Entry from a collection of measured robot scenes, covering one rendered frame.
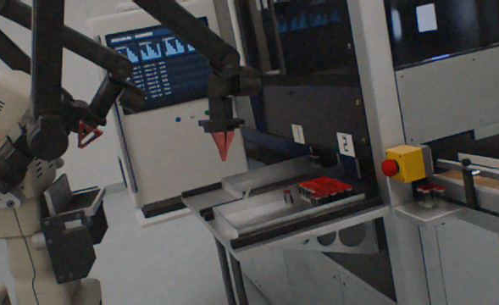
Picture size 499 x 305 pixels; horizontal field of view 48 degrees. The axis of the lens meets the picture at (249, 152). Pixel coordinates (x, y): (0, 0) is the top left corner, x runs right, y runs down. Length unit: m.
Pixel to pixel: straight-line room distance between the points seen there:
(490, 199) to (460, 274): 0.35
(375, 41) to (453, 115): 0.28
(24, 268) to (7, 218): 0.13
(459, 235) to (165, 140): 1.19
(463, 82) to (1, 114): 1.10
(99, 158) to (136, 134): 4.60
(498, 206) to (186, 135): 1.32
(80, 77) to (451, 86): 5.62
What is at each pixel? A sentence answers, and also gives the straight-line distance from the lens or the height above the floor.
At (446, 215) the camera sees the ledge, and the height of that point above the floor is 0.88.
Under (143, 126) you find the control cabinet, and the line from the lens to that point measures 2.22.
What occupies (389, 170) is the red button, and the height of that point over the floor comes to 0.99.
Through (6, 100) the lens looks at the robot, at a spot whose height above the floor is 1.32.
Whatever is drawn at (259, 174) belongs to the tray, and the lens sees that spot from 1.97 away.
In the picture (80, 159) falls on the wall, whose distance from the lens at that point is 6.80.
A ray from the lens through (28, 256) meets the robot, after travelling 1.47.
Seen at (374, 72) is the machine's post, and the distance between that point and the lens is 1.36.
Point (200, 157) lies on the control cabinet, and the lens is 2.27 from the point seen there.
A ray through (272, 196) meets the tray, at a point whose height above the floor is 0.90.
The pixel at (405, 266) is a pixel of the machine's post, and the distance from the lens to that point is 1.48.
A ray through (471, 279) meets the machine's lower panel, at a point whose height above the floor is 0.63.
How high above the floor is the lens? 1.32
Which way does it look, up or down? 10 degrees down
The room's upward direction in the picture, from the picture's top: 12 degrees counter-clockwise
